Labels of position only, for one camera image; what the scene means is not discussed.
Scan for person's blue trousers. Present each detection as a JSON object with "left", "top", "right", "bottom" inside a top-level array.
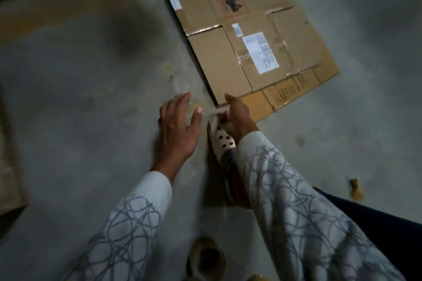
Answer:
[{"left": 315, "top": 187, "right": 422, "bottom": 281}]

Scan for brown packing tape roll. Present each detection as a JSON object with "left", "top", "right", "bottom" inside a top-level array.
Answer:
[{"left": 186, "top": 236, "right": 228, "bottom": 281}]

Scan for person's left forearm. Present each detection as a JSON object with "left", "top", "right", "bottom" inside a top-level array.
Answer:
[{"left": 66, "top": 162, "right": 174, "bottom": 281}]

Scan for person's right forearm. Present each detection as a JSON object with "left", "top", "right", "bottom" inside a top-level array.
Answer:
[{"left": 236, "top": 130, "right": 406, "bottom": 281}]

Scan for person's right hand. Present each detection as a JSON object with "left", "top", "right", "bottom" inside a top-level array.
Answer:
[{"left": 210, "top": 93, "right": 261, "bottom": 145}]

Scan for person's right white clog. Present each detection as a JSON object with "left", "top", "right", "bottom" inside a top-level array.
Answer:
[{"left": 207, "top": 114, "right": 253, "bottom": 210}]

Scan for cardboard box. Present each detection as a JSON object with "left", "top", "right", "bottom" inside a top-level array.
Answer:
[{"left": 0, "top": 86, "right": 29, "bottom": 216}]

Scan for person's left hand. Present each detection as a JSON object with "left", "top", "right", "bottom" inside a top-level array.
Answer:
[{"left": 150, "top": 91, "right": 204, "bottom": 183}]

